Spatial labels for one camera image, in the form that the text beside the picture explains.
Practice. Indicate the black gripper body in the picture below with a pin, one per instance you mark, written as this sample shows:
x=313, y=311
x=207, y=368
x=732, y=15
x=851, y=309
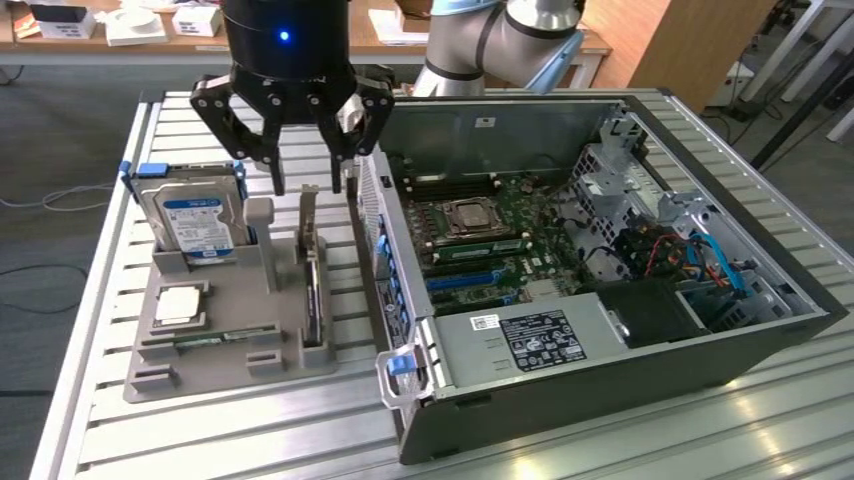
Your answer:
x=287, y=50

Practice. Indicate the black graphics card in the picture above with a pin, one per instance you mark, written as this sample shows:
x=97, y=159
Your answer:
x=312, y=300

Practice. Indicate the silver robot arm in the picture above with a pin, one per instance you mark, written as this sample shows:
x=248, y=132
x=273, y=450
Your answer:
x=460, y=40

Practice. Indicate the white printed carton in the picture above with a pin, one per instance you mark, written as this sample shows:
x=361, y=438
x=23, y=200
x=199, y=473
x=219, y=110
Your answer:
x=196, y=22

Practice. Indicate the white paper stack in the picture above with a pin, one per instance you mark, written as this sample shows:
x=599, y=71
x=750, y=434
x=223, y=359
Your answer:
x=394, y=27

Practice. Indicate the white case sticker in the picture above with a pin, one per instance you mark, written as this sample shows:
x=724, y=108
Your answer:
x=486, y=122

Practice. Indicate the hard disk with blue caddy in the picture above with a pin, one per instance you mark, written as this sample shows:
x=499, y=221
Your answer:
x=193, y=225

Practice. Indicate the white square round-topped box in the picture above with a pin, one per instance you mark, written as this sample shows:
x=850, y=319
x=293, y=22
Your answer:
x=133, y=30

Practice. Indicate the silver CPU chip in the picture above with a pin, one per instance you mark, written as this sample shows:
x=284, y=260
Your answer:
x=475, y=214
x=179, y=305

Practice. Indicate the metal CPU socket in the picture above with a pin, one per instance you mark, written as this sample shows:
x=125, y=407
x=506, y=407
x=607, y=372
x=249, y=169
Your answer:
x=499, y=220

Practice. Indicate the wooden desk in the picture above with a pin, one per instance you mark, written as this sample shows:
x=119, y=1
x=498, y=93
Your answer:
x=80, y=47

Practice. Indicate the green RAM stick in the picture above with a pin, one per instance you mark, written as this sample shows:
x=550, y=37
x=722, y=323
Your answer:
x=227, y=337
x=480, y=250

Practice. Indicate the white box with black top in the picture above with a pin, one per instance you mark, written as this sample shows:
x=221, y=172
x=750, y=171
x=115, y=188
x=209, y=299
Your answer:
x=63, y=27

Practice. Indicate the green motherboard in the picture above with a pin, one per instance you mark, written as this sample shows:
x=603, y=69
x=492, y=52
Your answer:
x=534, y=240

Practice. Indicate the blue expansion slot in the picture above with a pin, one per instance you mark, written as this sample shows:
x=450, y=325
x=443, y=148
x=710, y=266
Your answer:
x=454, y=283

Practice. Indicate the brown book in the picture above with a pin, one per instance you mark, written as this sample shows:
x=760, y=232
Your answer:
x=27, y=25

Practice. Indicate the perforated metal drive cage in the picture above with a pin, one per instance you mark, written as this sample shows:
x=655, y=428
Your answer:
x=614, y=200

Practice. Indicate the grey parts rack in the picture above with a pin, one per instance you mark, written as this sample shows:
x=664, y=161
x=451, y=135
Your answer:
x=227, y=360

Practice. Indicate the wooden cabinet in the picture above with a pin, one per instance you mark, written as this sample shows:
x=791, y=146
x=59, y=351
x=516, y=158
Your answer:
x=667, y=50

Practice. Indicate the grey power supply unit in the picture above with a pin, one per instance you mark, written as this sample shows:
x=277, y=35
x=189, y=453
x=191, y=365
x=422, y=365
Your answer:
x=467, y=350

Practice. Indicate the white floor box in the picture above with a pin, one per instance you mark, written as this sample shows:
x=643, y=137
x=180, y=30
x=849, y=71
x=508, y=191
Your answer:
x=736, y=80

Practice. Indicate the black open PC case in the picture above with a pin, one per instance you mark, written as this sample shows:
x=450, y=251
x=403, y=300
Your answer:
x=600, y=400

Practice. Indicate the metal disk bay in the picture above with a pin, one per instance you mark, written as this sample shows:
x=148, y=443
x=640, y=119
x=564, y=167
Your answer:
x=734, y=312

